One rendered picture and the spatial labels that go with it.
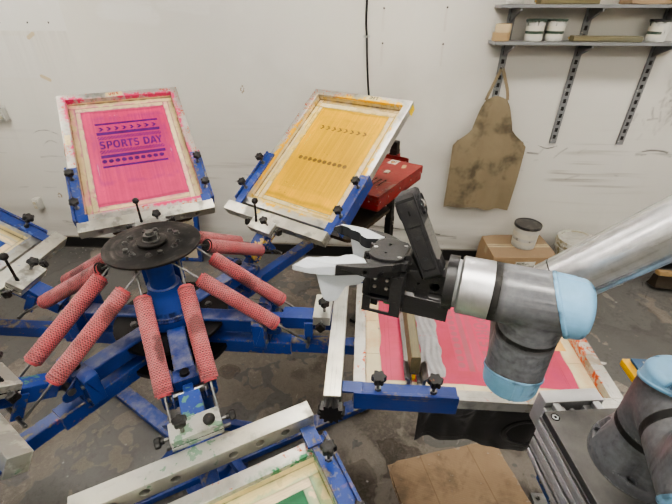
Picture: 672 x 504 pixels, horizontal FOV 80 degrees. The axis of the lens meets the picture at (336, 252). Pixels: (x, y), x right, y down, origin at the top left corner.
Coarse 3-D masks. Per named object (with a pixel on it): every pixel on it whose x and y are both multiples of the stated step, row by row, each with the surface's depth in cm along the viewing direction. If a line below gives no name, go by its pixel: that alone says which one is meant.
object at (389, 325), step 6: (378, 306) 156; (384, 306) 156; (384, 318) 150; (390, 318) 150; (396, 318) 150; (384, 324) 148; (390, 324) 148; (396, 324) 148; (438, 324) 148; (444, 324) 148; (384, 330) 145; (390, 330) 145; (396, 330) 145; (438, 330) 145; (444, 330) 145; (438, 336) 142; (444, 336) 142
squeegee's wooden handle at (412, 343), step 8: (408, 320) 134; (408, 328) 131; (416, 328) 131; (408, 336) 128; (416, 336) 127; (408, 344) 128; (416, 344) 124; (408, 352) 127; (416, 352) 122; (408, 360) 126; (416, 360) 120; (416, 368) 122
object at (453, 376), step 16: (384, 336) 142; (400, 336) 142; (384, 352) 136; (400, 352) 136; (448, 352) 136; (384, 368) 130; (400, 368) 130; (448, 368) 130; (560, 368) 130; (480, 384) 124; (544, 384) 124; (560, 384) 124; (576, 384) 124
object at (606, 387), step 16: (576, 352) 135; (592, 352) 131; (592, 368) 126; (608, 384) 120; (352, 400) 119; (464, 400) 115; (480, 400) 115; (496, 400) 115; (528, 400) 115; (608, 400) 115
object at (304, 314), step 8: (288, 312) 140; (296, 312) 140; (304, 312) 140; (312, 312) 140; (288, 320) 139; (296, 320) 138; (304, 320) 138; (312, 320) 138; (296, 328) 140; (328, 328) 139
